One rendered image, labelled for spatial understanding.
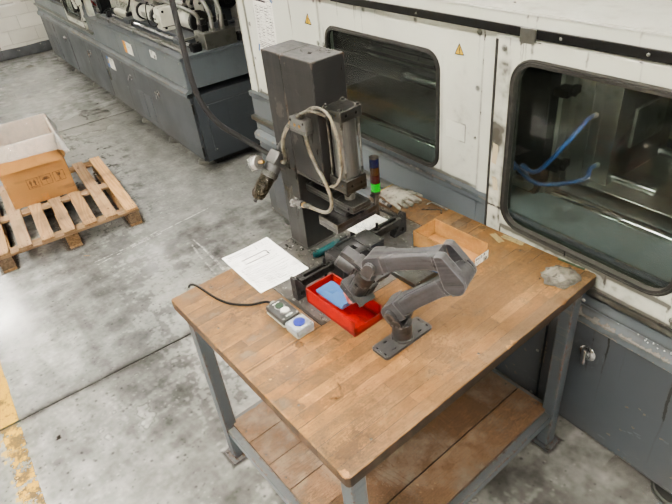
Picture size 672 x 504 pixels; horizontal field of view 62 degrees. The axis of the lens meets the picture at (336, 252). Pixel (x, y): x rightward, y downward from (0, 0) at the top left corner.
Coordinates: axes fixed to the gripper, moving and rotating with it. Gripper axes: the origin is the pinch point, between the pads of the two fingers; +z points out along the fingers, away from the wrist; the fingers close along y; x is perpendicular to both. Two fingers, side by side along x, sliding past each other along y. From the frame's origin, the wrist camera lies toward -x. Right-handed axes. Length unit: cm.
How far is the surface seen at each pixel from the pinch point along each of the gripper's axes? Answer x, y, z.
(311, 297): 5.9, 10.5, 9.1
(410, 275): -26.9, -2.6, 3.2
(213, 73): -124, 264, 171
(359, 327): 3.8, -8.8, -1.1
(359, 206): -18.9, 23.5, -11.2
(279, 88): -13, 67, -27
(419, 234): -42.6, 8.9, 4.2
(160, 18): -121, 346, 178
